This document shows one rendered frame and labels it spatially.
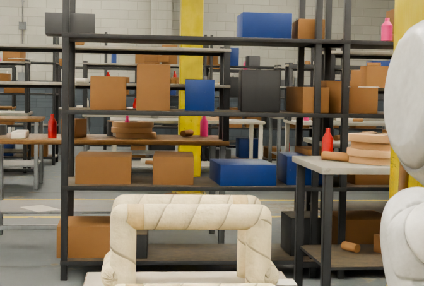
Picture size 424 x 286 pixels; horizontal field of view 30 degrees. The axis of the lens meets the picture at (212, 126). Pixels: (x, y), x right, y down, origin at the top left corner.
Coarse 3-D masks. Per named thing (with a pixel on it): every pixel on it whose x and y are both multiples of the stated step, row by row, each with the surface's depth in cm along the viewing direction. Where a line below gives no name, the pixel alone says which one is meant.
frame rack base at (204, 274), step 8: (88, 272) 108; (96, 272) 108; (136, 272) 108; (144, 272) 108; (152, 272) 108; (160, 272) 108; (168, 272) 108; (176, 272) 108; (184, 272) 109; (192, 272) 109; (200, 272) 109; (208, 272) 109; (216, 272) 109; (224, 272) 109; (232, 272) 109; (280, 272) 110; (88, 280) 103; (96, 280) 103; (136, 280) 104; (144, 280) 104; (152, 280) 104; (160, 280) 104; (168, 280) 104; (176, 280) 104; (184, 280) 104; (192, 280) 104; (200, 280) 104; (208, 280) 104; (216, 280) 104; (224, 280) 104; (232, 280) 104; (240, 280) 105
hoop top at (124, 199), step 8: (120, 200) 104; (128, 200) 104; (136, 200) 104; (144, 200) 104; (152, 200) 104; (160, 200) 104; (168, 200) 104; (176, 200) 105; (184, 200) 105; (192, 200) 105; (200, 200) 105; (208, 200) 105; (216, 200) 105; (224, 200) 105; (232, 200) 105; (240, 200) 105; (248, 200) 106; (256, 200) 106
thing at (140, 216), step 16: (128, 208) 96; (144, 208) 96; (160, 208) 96; (176, 208) 97; (192, 208) 97; (208, 208) 97; (224, 208) 97; (240, 208) 97; (256, 208) 97; (144, 224) 96; (160, 224) 96; (176, 224) 96; (192, 224) 96; (208, 224) 97; (224, 224) 97; (240, 224) 97
